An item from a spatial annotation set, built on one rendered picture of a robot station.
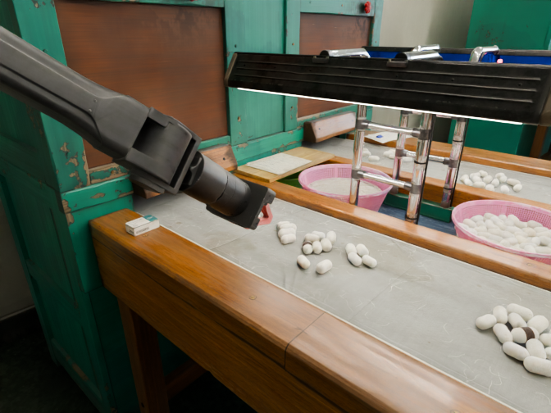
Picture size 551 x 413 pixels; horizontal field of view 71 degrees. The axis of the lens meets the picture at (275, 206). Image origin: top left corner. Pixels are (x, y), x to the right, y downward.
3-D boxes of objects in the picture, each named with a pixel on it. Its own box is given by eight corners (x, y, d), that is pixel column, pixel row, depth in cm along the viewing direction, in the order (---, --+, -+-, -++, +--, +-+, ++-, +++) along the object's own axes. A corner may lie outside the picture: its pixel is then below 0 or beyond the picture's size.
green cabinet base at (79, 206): (124, 452, 116) (60, 193, 81) (51, 359, 149) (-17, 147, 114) (357, 265, 209) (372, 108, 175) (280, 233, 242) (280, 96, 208)
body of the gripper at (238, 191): (229, 177, 63) (198, 156, 57) (275, 192, 57) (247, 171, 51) (211, 212, 62) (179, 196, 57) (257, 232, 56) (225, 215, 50)
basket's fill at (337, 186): (356, 230, 100) (358, 211, 98) (289, 207, 113) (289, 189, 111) (394, 204, 115) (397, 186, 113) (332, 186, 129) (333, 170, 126)
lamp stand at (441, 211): (449, 223, 105) (485, 47, 87) (382, 204, 117) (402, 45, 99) (471, 202, 118) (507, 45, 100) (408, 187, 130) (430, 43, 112)
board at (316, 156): (269, 183, 108) (269, 179, 108) (233, 171, 117) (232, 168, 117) (334, 157, 131) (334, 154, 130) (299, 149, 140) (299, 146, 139)
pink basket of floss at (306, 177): (401, 228, 103) (406, 195, 99) (301, 229, 102) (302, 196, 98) (375, 191, 127) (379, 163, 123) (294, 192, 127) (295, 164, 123)
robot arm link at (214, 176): (187, 190, 47) (204, 148, 48) (153, 182, 51) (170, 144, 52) (222, 209, 52) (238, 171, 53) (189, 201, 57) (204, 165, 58)
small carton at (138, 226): (134, 237, 80) (133, 228, 79) (125, 231, 82) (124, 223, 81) (160, 226, 84) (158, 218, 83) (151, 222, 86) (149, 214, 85)
